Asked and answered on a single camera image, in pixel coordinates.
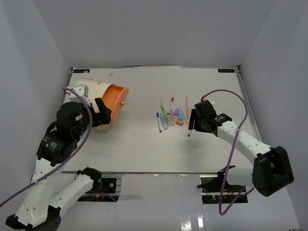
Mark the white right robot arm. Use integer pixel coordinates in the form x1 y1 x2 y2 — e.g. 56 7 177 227
188 100 294 197

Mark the pink purple highlighter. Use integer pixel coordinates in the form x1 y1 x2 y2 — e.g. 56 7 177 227
169 109 175 126

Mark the orange slim pen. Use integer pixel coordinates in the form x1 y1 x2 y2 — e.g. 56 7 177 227
185 96 189 119

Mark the blue highlighter cap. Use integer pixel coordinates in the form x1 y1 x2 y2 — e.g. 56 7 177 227
178 112 183 120

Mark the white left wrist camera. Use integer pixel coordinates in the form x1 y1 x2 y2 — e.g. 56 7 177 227
68 84 90 102

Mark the green capped white marker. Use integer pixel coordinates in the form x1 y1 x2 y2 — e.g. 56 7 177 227
187 122 194 137

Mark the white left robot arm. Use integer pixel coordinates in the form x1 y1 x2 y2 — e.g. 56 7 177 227
5 98 111 231

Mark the yellow highlighter pen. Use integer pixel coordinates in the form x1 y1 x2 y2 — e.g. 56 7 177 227
160 100 165 110

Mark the cream cylindrical drawer organizer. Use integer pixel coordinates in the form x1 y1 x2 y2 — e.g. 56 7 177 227
72 78 112 132

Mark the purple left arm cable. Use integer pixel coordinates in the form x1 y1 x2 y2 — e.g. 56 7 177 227
0 87 94 215

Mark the purple highlighter cap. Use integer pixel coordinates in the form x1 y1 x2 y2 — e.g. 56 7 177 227
173 108 180 116

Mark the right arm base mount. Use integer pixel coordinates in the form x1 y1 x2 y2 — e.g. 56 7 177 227
197 172 242 205

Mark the white grey marker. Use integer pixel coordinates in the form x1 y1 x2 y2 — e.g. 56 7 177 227
180 106 189 125

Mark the blue capped white marker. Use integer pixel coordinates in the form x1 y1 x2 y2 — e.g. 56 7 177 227
156 112 162 133

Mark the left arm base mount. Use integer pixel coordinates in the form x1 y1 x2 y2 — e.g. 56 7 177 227
78 177 121 202

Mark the light blue highlighter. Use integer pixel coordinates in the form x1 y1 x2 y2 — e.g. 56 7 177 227
159 113 168 130

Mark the red capped white marker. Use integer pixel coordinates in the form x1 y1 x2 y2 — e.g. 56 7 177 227
167 97 174 114

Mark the orange top drawer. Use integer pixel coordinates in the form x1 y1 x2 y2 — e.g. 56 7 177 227
102 84 129 125

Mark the orange highlighter cap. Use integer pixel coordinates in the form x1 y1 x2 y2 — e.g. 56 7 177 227
175 119 184 126

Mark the green highlighter pen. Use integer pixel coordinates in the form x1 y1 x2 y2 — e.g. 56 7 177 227
162 108 169 122

